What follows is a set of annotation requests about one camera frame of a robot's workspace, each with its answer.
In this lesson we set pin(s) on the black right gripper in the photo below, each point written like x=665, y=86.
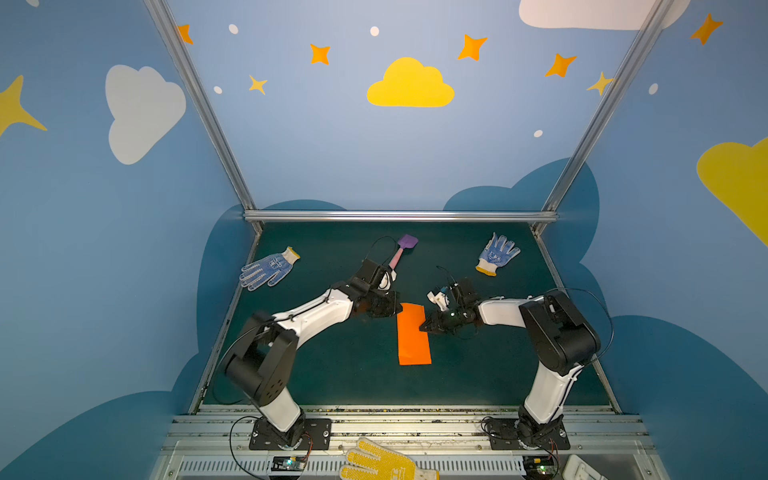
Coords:
x=447, y=318

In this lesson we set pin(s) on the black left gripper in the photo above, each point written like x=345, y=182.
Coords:
x=380, y=303

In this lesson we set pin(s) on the orange square paper sheet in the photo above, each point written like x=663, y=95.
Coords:
x=413, y=343

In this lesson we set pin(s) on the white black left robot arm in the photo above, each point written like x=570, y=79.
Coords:
x=260, y=361

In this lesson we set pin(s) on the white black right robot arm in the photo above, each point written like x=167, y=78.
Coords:
x=563, y=340

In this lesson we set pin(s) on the purple pink toy spatula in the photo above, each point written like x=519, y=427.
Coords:
x=406, y=242

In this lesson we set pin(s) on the blue dotted glove right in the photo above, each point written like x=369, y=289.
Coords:
x=497, y=253

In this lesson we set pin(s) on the blue dotted glove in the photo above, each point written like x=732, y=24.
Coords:
x=497, y=253
x=269, y=270

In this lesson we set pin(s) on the blue dotted glove left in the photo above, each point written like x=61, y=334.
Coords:
x=269, y=270

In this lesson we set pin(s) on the yellow dotted glove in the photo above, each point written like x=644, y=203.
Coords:
x=372, y=461

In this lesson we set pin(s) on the right green circuit board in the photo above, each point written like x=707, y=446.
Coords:
x=540, y=468

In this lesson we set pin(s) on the green circuit board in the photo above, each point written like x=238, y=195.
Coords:
x=288, y=464
x=540, y=468

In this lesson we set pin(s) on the left green circuit board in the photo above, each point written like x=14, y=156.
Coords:
x=288, y=464

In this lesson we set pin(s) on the white object bottom right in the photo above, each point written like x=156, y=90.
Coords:
x=577, y=468

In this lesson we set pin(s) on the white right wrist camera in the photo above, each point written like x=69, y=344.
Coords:
x=440, y=299

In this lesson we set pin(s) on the horizontal aluminium frame rail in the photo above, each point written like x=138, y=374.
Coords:
x=399, y=216

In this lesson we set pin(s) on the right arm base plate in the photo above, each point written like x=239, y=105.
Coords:
x=513, y=434

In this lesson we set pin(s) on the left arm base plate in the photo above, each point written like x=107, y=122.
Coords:
x=304, y=434

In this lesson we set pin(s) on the aluminium front rail base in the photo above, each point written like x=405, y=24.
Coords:
x=213, y=444

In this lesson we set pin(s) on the right aluminium frame post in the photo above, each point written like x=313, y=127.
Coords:
x=629, y=67

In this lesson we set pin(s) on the aluminium frame post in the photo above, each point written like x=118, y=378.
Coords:
x=629, y=67
x=164, y=21

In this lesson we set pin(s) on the left aluminium frame post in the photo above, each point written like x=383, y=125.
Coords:
x=164, y=21

